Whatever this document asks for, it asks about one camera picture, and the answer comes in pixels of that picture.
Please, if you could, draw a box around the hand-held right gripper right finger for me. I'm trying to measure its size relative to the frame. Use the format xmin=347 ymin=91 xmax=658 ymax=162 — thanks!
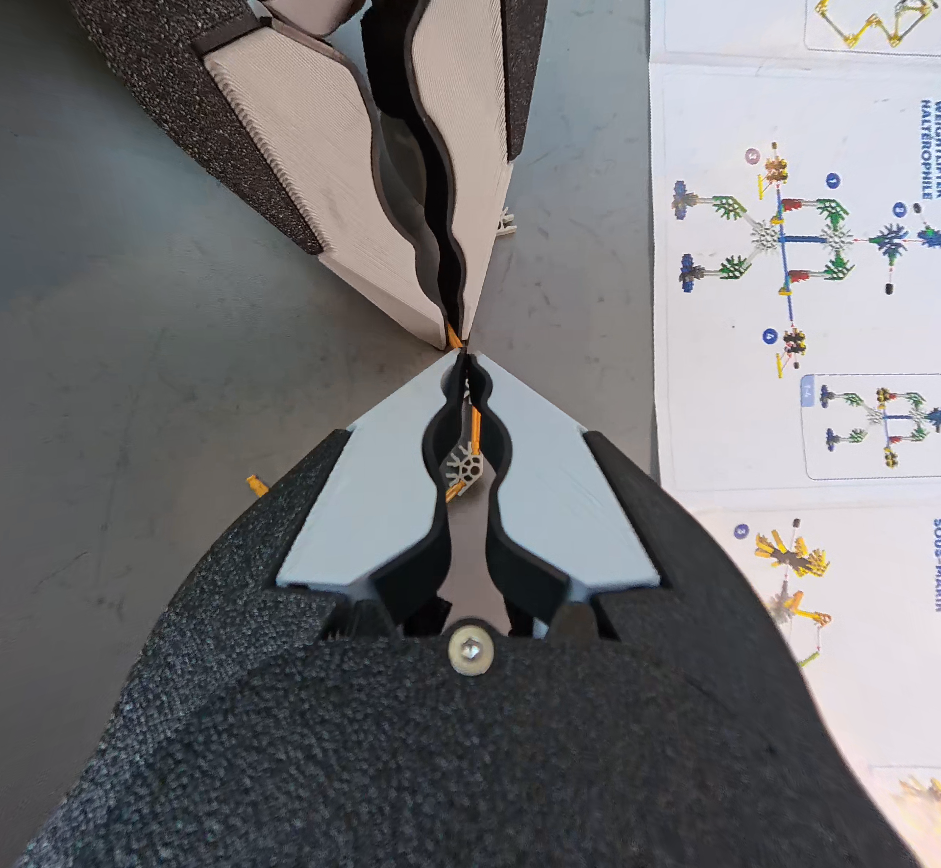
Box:
xmin=468 ymin=354 xmax=661 ymax=640

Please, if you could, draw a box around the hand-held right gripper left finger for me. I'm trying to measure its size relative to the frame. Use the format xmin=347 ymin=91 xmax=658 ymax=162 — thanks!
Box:
xmin=275 ymin=350 xmax=471 ymax=637

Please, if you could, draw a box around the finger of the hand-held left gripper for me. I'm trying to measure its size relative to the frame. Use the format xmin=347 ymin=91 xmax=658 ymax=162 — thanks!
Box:
xmin=202 ymin=19 xmax=463 ymax=351
xmin=362 ymin=0 xmax=517 ymax=346

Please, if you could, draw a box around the white building instruction sheet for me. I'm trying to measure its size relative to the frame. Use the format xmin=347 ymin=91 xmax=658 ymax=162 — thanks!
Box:
xmin=648 ymin=0 xmax=941 ymax=868

